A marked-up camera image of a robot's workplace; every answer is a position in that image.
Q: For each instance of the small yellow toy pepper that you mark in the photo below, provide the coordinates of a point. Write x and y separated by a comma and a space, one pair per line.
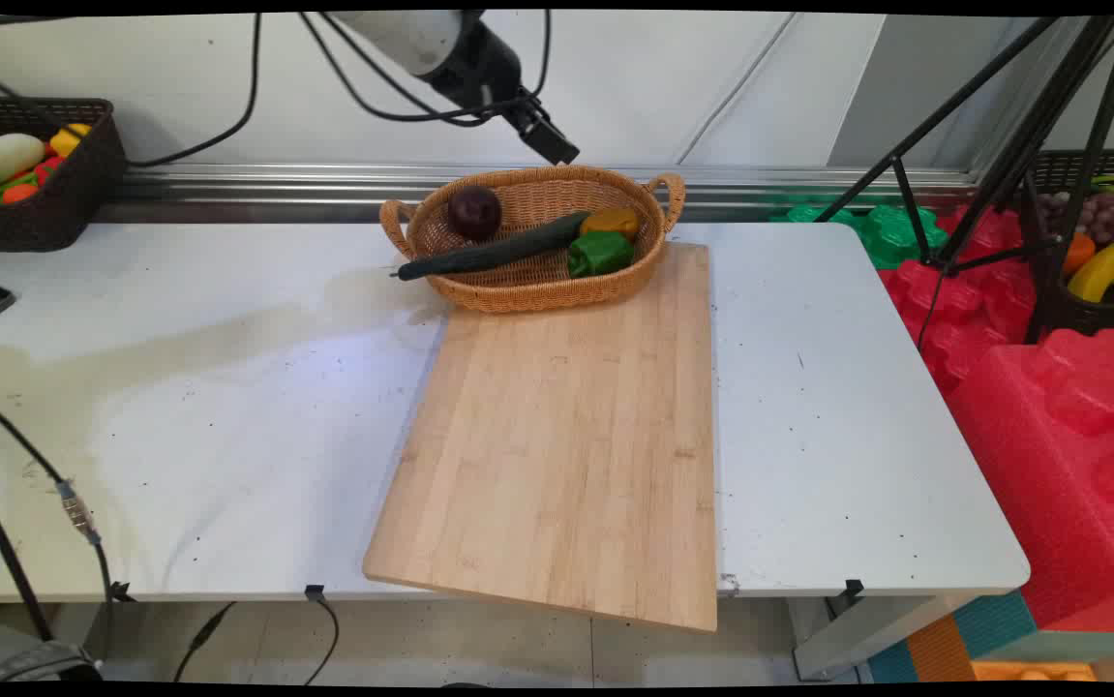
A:
69, 139

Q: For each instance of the yellow toy bell pepper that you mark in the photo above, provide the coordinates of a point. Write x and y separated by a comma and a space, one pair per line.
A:
611, 223

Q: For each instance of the light wooden cutting board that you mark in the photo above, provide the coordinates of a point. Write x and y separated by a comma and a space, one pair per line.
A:
566, 445

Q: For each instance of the dark green toy cucumber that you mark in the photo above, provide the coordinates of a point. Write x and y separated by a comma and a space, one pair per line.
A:
489, 256

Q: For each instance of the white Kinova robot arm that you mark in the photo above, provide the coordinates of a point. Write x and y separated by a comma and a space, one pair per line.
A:
402, 37

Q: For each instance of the silver aluminium wall rail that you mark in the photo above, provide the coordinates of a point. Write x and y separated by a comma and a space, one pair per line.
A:
324, 189

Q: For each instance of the green foam mat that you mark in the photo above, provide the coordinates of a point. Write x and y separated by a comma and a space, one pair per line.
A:
890, 237

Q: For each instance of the black camera tripod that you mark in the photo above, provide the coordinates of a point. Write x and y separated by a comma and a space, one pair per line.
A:
1021, 145

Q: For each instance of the green toy bell pepper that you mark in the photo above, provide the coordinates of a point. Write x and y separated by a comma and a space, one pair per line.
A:
600, 254

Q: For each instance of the grey metal table leg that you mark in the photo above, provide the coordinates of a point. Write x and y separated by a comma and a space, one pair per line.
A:
857, 639

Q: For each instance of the orange toy carrot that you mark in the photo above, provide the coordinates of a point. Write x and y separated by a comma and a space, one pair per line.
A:
1079, 254

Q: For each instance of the grey device casing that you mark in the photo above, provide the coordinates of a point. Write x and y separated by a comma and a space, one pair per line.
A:
15, 658

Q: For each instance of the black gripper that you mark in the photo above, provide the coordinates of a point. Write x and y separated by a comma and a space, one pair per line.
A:
479, 66

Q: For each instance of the dark woven basket with fruit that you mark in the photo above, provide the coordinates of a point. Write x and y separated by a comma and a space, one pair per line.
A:
1098, 315

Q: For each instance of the red toy pepper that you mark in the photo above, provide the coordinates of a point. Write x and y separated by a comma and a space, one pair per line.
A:
49, 168

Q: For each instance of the large red foam mat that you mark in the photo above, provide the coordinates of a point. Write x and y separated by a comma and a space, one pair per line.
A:
1060, 465

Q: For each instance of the yellow toy banana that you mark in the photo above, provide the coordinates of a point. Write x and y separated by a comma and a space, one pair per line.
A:
1103, 266

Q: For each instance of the dark purple toy onion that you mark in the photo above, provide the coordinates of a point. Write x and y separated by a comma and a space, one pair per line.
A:
474, 213

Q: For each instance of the orange toy vegetable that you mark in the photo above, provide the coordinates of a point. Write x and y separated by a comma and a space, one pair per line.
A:
19, 193

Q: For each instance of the white toy radish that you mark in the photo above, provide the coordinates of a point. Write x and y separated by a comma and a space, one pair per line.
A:
3, 158

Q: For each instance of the purple toy grapes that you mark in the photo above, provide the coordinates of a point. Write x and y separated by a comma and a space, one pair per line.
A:
1108, 218

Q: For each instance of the teal and orange foam mat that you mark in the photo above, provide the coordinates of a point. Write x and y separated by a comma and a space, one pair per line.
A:
992, 639

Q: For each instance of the dark brown woven storage basket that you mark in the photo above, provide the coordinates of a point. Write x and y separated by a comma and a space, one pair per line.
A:
53, 218

